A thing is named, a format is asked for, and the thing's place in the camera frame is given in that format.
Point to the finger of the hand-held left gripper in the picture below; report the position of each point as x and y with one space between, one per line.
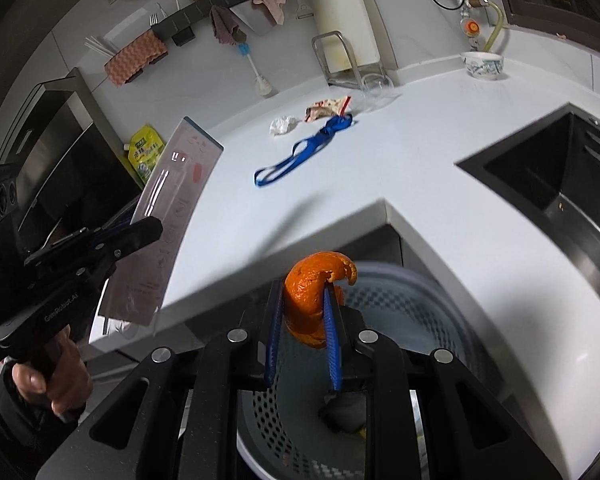
111 230
140 235

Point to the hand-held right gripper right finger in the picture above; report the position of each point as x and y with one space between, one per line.
332 340

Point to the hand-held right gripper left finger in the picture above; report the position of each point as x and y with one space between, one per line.
275 330

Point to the orange peel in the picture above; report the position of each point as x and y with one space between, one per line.
305 285

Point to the clear plastic blister package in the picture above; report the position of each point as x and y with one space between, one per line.
180 185

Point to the grey perforated waste basket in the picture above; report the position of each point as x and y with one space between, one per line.
405 300

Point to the person's left forearm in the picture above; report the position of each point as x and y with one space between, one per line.
15 435

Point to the person's left hand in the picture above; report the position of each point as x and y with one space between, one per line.
65 375

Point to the yellow green detergent pouch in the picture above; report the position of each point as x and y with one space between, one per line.
147 155

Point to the black oven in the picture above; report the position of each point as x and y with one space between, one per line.
65 150

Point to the orange wavy dishcloth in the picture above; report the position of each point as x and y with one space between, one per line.
135 57

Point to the crumpled white tissue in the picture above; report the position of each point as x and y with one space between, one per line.
282 126

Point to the white straws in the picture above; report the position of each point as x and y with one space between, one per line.
100 47

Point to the white bottle brush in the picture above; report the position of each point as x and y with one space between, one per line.
264 85

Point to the metal fork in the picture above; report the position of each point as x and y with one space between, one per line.
154 20

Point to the patterned snack wrapper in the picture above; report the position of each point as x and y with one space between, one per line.
325 109

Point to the brown cloth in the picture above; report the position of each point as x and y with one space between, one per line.
225 25

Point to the metal cutting board rack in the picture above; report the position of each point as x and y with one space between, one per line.
340 80

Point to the clear plastic cup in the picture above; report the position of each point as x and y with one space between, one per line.
377 90

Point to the black sink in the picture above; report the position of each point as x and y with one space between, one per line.
555 185

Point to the metal peeler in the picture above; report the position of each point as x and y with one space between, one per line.
305 10

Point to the white cutting board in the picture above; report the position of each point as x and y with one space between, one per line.
345 5

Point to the patterned ceramic bowl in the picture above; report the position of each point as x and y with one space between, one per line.
482 67

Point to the black wall rail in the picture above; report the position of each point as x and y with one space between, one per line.
195 12

